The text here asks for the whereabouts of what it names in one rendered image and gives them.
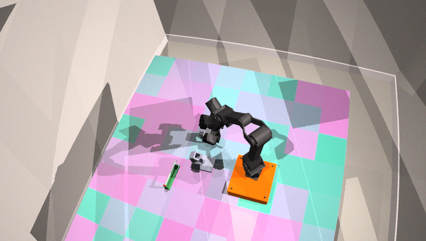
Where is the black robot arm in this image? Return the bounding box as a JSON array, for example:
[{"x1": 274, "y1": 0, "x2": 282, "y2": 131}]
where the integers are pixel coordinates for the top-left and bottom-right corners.
[{"x1": 199, "y1": 97, "x2": 272, "y2": 181}]

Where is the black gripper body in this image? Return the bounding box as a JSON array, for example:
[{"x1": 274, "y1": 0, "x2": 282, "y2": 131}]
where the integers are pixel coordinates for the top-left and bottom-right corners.
[{"x1": 203, "y1": 118, "x2": 224, "y2": 145}]

